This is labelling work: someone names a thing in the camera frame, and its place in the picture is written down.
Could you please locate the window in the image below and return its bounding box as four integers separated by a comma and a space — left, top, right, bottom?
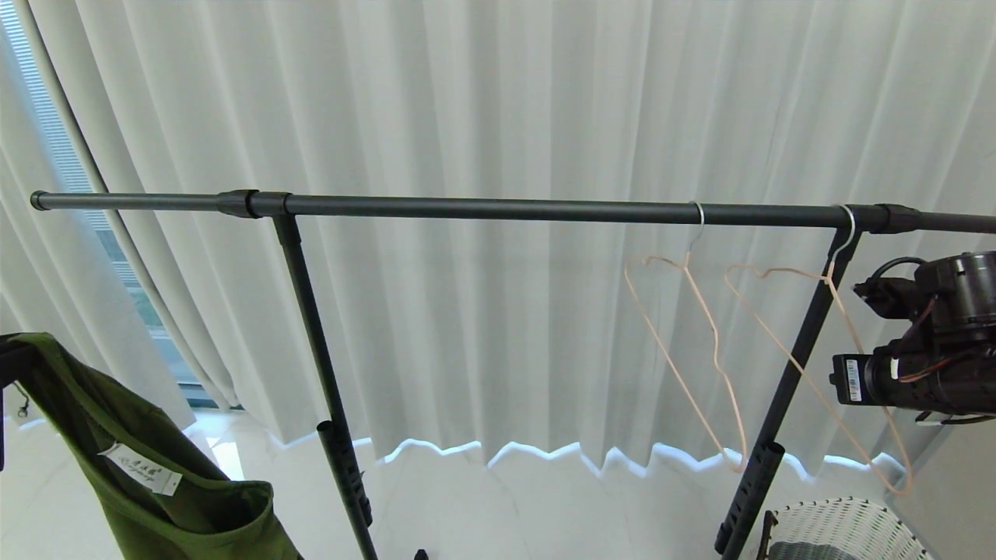
0, 0, 242, 411

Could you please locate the white curtain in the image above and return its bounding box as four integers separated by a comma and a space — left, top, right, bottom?
0, 0, 195, 429
27, 0, 996, 475

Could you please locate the white laundry basket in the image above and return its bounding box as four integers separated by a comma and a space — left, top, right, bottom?
755, 498, 935, 560

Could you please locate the green printed shirt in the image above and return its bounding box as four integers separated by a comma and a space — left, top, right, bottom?
4, 333, 304, 560

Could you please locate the black cable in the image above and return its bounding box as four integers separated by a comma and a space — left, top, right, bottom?
865, 255, 928, 287

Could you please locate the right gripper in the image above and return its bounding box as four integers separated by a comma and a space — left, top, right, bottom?
829, 346, 996, 415

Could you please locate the black clothes rack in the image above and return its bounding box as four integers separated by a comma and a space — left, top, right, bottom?
30, 189, 996, 560

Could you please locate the pink clothes hanger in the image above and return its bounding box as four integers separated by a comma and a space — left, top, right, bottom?
724, 205, 915, 497
622, 202, 749, 474

